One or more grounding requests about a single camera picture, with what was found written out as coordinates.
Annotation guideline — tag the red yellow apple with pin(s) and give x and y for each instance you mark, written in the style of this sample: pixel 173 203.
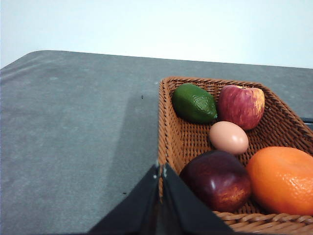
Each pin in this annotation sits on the red yellow apple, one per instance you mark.
pixel 242 105

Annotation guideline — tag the dark red plum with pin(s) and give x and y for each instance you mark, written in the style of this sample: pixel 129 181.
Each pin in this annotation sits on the dark red plum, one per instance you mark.
pixel 219 178

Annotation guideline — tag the orange mandarin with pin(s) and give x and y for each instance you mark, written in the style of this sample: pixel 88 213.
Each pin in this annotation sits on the orange mandarin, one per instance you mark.
pixel 282 179

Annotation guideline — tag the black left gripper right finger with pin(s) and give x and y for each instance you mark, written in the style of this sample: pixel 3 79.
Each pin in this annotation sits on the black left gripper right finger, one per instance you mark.
pixel 183 213

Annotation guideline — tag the brown egg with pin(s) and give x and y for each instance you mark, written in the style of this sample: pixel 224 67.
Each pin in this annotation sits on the brown egg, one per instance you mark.
pixel 229 137

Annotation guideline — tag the green lime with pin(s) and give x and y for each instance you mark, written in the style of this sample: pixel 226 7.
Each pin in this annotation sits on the green lime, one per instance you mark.
pixel 194 104

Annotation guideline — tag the brown woven wicker basket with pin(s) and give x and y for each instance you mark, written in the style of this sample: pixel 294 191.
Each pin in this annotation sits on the brown woven wicker basket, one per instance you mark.
pixel 180 139

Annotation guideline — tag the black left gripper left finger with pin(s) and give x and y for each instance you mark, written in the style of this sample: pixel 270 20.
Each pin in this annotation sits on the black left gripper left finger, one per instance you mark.
pixel 137 213

